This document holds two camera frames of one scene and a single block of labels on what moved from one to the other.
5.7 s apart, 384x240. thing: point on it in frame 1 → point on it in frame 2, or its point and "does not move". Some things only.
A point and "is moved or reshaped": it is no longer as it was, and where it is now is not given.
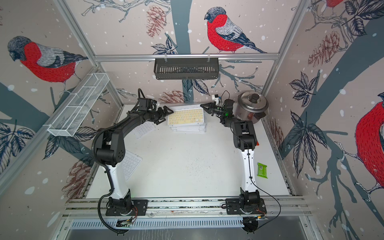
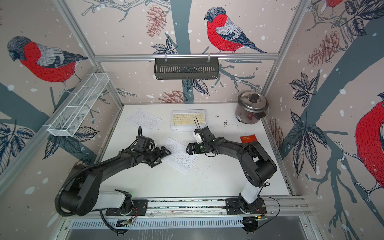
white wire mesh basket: [66, 121] does not move
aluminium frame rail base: [188, 209] does not move
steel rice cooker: [250, 101] does not move
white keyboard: [131, 162] is moved or reshaped
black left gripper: [162, 116] → [159, 155]
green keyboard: [191, 128] does not move
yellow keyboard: [186, 116] does not move
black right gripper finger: [209, 107] → [189, 149]
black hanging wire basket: [186, 68] does not move
